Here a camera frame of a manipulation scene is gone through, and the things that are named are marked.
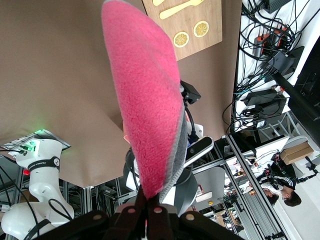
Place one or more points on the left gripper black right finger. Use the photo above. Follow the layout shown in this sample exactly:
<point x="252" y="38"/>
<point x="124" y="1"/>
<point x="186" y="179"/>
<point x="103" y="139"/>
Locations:
<point x="175" y="227"/>

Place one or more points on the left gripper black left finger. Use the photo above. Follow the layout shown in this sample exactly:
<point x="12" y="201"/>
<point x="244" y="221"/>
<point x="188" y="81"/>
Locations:
<point x="125" y="225"/>

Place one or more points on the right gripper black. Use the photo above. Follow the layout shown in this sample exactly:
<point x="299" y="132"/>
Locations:
<point x="192" y="125"/>

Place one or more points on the pink and grey cloth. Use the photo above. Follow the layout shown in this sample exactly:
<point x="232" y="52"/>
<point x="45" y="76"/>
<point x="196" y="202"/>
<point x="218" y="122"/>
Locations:
<point x="145" y="100"/>

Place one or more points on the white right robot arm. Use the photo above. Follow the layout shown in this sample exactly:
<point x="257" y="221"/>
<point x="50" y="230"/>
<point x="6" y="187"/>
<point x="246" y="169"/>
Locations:
<point x="40" y="180"/>

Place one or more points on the black power brick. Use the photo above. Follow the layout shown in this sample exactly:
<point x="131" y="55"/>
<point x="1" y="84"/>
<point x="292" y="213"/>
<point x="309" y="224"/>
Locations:
<point x="265" y="101"/>

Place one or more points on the pink plastic bin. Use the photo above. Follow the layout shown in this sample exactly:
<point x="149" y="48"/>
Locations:
<point x="125" y="137"/>

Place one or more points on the bamboo cutting board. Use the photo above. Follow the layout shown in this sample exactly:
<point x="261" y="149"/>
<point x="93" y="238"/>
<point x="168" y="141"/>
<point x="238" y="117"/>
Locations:
<point x="212" y="15"/>

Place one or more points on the orange and black device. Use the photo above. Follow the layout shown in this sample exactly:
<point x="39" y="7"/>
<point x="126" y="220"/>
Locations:
<point x="279" y="35"/>
<point x="261" y="45"/>

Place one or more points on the yellow plastic knife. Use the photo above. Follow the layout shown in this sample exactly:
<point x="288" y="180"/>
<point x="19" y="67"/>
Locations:
<point x="157" y="2"/>

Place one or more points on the black monitor stand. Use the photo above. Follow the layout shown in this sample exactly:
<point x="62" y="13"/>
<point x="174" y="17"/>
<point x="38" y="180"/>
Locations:
<point x="295" y="95"/>

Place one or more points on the person in black jacket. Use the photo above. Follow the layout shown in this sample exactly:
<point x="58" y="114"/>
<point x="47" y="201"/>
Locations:
<point x="287" y="185"/>

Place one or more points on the cardboard box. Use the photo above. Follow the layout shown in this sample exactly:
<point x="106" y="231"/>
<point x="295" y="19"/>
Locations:
<point x="296" y="153"/>

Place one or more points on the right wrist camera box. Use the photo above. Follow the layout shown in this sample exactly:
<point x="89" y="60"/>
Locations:
<point x="200" y="150"/>

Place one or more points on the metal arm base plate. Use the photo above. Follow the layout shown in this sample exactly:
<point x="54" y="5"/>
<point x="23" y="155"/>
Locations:
<point x="55" y="142"/>

